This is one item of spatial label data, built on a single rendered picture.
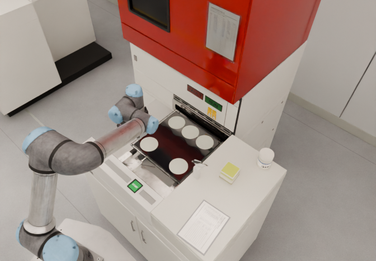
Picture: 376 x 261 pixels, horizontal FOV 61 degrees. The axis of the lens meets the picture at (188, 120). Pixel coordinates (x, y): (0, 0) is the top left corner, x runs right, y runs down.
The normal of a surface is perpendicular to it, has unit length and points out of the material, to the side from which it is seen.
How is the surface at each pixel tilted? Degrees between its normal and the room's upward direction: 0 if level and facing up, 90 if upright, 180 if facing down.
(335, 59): 90
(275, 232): 0
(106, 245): 0
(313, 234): 0
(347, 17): 90
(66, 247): 9
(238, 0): 90
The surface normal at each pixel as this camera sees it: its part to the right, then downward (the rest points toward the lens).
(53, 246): 0.11, -0.55
